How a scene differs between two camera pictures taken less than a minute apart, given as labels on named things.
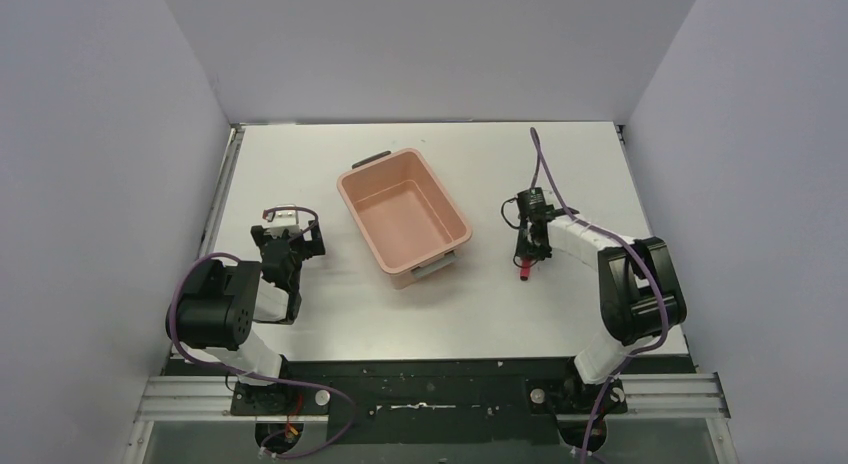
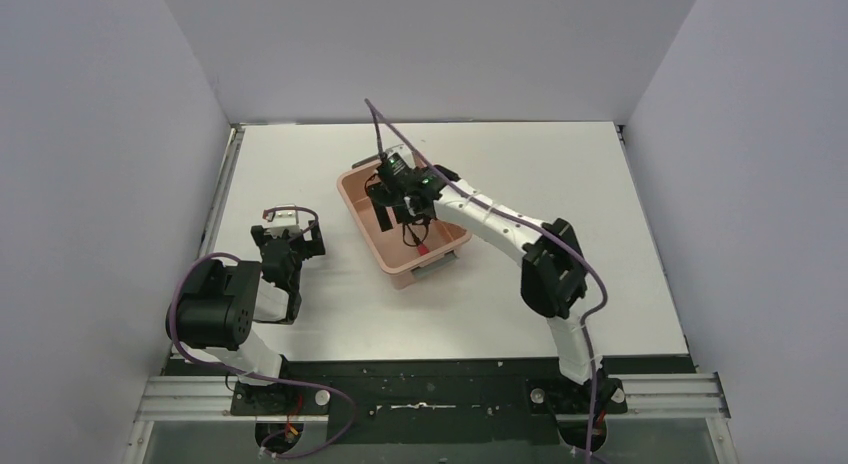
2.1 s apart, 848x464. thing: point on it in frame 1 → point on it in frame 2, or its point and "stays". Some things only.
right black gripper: (530, 250) → (395, 207)
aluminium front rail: (212, 399) stays
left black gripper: (291, 239) stays
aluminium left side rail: (221, 190) stays
